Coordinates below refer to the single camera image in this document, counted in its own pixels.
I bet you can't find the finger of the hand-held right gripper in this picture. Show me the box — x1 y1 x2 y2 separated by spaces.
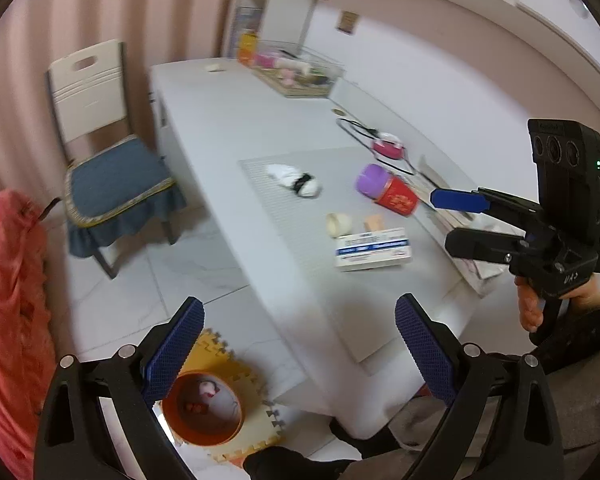
444 227 528 268
430 187 546 233

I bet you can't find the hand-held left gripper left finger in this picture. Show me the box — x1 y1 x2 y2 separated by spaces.
32 296 206 480

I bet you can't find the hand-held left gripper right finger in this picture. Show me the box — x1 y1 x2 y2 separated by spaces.
395 294 566 480

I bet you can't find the white blue medicine box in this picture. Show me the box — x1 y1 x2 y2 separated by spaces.
334 227 413 272

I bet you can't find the person's right forearm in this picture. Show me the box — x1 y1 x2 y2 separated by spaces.
532 302 600 376

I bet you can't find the person's right hand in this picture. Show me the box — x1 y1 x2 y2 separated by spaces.
516 277 600 333

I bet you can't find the yellow foam floor mat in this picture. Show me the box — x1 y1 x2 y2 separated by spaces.
177 328 286 468

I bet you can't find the red paper container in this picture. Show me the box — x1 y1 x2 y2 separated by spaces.
375 174 420 217

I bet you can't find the pink white desk device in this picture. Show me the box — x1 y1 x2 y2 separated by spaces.
371 132 412 161

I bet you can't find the orange round bin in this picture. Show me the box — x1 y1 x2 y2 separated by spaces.
161 371 244 446

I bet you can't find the person's black trouser leg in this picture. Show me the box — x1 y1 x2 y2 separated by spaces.
330 417 401 461

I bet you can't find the cream tape roll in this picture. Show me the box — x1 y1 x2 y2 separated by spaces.
326 211 353 238

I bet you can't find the grey desk mat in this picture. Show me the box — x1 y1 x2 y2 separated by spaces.
237 146 481 356

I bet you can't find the person's black foot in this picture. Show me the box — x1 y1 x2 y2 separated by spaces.
242 447 356 480

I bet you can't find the red printed blanket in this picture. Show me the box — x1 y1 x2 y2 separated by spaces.
0 190 56 480

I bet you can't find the white crumpled cloth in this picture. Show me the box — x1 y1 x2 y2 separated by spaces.
265 162 323 200

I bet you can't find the person's grey clothing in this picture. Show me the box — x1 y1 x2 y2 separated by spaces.
395 360 600 480

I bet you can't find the blue seat cushion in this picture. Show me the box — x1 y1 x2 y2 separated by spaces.
62 135 188 261

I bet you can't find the clear storage box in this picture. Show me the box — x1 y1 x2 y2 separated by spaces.
252 40 347 98

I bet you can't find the orange bottle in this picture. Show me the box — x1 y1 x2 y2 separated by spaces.
237 31 258 63

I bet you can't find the white bookcase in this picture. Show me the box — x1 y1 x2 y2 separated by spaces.
222 0 326 61

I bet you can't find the white chair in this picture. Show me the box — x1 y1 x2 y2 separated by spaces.
47 40 178 281

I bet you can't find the pink curtain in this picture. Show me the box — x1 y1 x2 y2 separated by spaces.
0 0 246 201

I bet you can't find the pink round device with cable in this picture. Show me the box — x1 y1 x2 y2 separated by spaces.
336 117 421 176

